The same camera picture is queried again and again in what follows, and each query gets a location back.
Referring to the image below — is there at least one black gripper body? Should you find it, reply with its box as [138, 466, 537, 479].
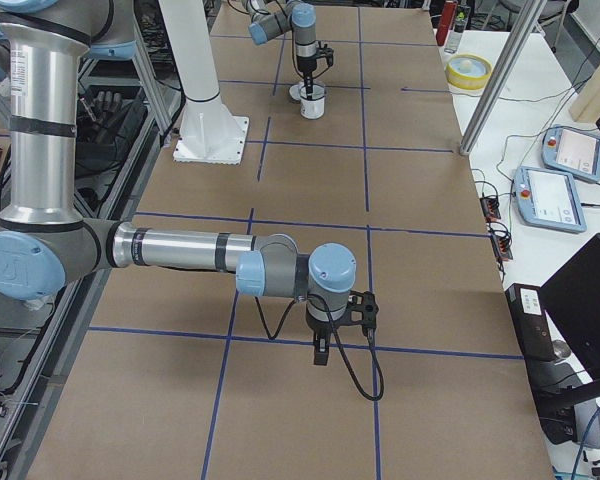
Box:
[296, 56, 316, 78]
[306, 315, 333, 346]

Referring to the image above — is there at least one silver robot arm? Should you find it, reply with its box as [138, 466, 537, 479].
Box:
[241, 1, 319, 99]
[0, 1, 363, 365]

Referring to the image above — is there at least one white patterned mug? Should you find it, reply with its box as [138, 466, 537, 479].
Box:
[300, 94, 326, 120]

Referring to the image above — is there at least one red bottle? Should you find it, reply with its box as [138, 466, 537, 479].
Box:
[436, 0, 458, 47]

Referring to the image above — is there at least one yellow rimmed bowl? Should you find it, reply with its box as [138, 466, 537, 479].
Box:
[445, 53, 493, 93]

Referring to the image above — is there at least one clear plastic bottle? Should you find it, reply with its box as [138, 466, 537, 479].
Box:
[444, 4, 471, 54]

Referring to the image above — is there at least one near orange black adapter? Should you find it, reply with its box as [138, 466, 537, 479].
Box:
[491, 235, 513, 262]

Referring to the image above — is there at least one orange black adapter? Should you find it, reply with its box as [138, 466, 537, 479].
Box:
[491, 235, 513, 262]
[480, 196, 501, 222]

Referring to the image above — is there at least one black computer box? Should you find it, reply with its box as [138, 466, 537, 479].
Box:
[505, 283, 555, 362]

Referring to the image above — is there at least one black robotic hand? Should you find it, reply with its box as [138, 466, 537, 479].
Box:
[76, 89, 147, 157]

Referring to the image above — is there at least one far orange black adapter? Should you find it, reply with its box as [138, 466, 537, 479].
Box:
[480, 196, 501, 222]

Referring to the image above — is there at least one near teach pendant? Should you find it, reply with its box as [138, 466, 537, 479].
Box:
[513, 166, 587, 233]

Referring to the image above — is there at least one teach pendant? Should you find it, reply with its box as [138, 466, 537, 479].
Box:
[513, 166, 587, 233]
[541, 125, 600, 183]

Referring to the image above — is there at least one black monitor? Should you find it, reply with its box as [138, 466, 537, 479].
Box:
[540, 233, 600, 378]

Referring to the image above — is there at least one far teach pendant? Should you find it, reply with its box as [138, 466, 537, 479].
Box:
[541, 125, 600, 183]

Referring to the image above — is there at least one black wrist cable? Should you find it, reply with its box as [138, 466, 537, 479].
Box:
[253, 293, 385, 402]
[294, 43, 336, 82]

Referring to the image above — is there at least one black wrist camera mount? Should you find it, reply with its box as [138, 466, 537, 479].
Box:
[316, 42, 334, 69]
[340, 290, 379, 338]

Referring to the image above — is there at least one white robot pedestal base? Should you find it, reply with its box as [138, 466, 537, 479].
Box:
[159, 0, 249, 165]

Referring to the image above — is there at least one aluminium frame post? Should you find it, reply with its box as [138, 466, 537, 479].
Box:
[459, 0, 547, 156]

